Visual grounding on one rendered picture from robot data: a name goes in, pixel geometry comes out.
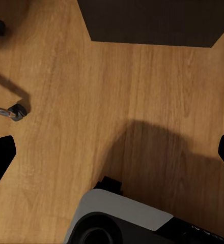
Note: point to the swivel chair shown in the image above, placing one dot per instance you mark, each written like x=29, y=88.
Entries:
x=17, y=112

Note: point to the cabinet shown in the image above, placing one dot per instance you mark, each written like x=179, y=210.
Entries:
x=190, y=23

